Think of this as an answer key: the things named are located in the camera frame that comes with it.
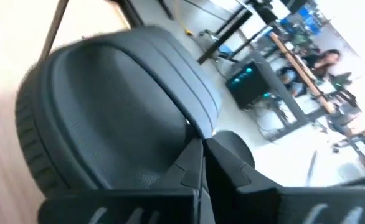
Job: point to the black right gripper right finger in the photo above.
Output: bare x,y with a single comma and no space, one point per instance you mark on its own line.
263,205

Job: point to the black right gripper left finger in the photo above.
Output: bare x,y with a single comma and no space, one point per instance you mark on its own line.
123,208

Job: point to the black rubber slide sandal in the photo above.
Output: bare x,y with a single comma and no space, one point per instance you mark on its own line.
107,109

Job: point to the black computer tower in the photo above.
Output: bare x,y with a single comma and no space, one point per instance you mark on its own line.
248,85

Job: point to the wooden workbench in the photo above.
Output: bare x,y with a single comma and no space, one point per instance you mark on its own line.
301,73

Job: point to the person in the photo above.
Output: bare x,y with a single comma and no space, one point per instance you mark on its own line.
322,62

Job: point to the black aluminium table frame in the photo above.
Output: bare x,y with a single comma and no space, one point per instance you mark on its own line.
132,15

